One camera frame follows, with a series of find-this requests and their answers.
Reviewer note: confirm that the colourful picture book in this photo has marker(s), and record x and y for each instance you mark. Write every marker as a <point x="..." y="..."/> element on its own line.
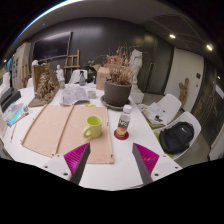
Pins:
<point x="13" y="113"/>

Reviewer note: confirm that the long ceiling light panel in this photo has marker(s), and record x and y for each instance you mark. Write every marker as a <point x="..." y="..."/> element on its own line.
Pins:
<point x="40" y="18"/>

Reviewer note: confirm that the grey plant saucer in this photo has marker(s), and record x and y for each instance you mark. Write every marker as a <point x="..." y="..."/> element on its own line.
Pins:
<point x="113" y="107"/>

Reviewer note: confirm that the red box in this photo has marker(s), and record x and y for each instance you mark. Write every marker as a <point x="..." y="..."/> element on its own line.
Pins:
<point x="111" y="60"/>

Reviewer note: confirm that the wooden easel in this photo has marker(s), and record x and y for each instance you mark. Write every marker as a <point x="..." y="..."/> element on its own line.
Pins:
<point x="72" y="63"/>
<point x="25" y="71"/>

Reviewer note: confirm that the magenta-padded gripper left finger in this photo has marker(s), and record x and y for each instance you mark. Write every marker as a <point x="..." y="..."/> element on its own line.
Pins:
<point x="75" y="160"/>

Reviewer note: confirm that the loose papers stack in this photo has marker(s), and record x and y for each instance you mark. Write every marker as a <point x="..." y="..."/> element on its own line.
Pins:
<point x="155" y="113"/>

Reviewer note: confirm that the dark wall screen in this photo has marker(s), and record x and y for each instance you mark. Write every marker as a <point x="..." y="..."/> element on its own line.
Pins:
<point x="51" y="46"/>

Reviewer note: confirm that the light green mug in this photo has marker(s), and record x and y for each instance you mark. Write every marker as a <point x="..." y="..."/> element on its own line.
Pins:
<point x="94" y="128"/>

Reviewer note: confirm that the tan wooden drawing board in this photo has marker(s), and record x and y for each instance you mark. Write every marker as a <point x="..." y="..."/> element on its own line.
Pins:
<point x="45" y="130"/>
<point x="76" y="146"/>

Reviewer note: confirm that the small white cup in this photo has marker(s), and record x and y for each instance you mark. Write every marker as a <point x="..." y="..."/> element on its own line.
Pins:
<point x="92" y="94"/>

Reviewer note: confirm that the brown wooden root sculpture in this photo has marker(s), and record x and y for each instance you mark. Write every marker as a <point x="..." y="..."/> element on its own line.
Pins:
<point x="45" y="86"/>

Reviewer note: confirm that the black backpack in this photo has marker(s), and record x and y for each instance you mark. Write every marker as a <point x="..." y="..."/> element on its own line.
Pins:
<point x="176" y="138"/>

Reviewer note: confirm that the white plaster bust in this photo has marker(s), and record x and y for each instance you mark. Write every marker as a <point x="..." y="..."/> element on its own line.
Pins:
<point x="34" y="63"/>

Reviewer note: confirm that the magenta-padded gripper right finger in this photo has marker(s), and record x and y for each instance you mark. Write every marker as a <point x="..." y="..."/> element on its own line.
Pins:
<point x="148" y="160"/>

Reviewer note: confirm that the tall white statue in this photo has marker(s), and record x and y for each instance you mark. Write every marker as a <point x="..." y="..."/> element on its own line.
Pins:
<point x="136" y="70"/>

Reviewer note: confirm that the grey bottle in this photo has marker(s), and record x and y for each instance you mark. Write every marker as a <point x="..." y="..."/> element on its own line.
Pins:
<point x="82" y="79"/>

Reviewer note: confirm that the green seat cushion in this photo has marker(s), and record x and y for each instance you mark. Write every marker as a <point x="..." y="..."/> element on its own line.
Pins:
<point x="158" y="140"/>
<point x="149" y="122"/>

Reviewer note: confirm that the clear drink bottle white cap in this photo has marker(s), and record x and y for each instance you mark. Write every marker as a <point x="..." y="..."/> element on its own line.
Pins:
<point x="123" y="123"/>

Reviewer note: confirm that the white bag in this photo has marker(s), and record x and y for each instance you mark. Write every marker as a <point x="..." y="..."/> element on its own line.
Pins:
<point x="2" y="125"/>

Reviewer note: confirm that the dried plant in grey pot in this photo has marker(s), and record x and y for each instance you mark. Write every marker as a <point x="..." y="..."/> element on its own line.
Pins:
<point x="117" y="93"/>

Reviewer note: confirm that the small white figurine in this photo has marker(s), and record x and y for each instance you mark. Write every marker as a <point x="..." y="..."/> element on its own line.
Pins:
<point x="59" y="71"/>

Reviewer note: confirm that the white spray bottle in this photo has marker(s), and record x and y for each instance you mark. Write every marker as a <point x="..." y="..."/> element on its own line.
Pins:
<point x="61" y="84"/>

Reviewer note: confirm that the open grey newspaper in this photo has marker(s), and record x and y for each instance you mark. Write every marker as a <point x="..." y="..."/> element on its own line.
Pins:
<point x="74" y="95"/>

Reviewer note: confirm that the black flat box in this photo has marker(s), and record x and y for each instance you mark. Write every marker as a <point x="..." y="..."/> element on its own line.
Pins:
<point x="11" y="101"/>
<point x="5" y="95"/>

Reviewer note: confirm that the pencil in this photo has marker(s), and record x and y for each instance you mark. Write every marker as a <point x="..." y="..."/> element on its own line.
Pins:
<point x="13" y="131"/>

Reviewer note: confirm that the brown cardboard box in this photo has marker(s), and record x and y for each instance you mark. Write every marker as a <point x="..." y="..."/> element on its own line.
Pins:
<point x="101" y="78"/>

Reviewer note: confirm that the flat round red coaster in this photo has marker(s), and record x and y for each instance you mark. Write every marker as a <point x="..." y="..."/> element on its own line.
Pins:
<point x="116" y="136"/>

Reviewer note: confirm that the small yellow note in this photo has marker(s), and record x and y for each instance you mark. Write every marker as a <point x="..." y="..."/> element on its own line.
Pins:
<point x="90" y="105"/>

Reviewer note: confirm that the white cabinet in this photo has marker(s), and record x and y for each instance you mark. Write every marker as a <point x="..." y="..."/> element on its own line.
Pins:
<point x="20" y="65"/>

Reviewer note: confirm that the round ceiling spotlight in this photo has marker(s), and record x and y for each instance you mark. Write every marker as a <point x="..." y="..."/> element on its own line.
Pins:
<point x="209" y="47"/>
<point x="172" y="36"/>

